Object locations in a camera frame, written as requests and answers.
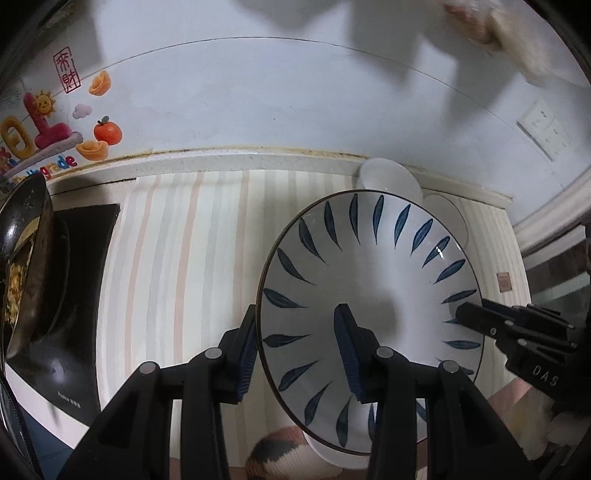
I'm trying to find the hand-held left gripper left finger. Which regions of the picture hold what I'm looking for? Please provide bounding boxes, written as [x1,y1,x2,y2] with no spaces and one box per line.
[69,304,258,480]

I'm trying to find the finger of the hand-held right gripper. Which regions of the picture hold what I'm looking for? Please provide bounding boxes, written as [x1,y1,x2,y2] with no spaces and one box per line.
[455,298,533,341]

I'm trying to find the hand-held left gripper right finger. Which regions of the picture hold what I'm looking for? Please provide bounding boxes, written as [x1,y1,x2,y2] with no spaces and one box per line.
[333,303,546,480]

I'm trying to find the blue leaf pattern plate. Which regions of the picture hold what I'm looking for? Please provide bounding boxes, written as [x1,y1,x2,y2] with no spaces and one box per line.
[255,189,485,456]

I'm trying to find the white plates under bowl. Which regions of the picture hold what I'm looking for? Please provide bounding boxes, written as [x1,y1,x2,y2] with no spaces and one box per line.
[359,158,424,204]

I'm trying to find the plain white plate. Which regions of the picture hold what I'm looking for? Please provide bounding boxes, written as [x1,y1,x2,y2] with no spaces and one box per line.
[305,433,371,468]

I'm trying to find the striped countertop mat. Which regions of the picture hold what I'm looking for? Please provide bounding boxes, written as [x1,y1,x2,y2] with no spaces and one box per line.
[46,167,530,480]

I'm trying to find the black induction cooker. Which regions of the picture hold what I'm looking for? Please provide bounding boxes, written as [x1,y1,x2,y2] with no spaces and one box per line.
[4,203,122,431]

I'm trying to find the dark metal wok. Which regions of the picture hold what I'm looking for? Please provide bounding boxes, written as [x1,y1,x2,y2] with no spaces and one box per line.
[0,173,71,361]

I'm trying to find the hanging plastic bag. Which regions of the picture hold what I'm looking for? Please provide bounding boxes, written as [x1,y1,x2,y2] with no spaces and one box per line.
[442,0,557,87]

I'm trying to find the white wall socket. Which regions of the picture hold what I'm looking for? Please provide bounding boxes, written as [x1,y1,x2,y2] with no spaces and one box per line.
[516,98,579,162]

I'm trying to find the colourful wall sticker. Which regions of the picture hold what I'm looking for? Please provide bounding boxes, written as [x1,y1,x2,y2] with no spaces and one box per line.
[0,44,124,186]

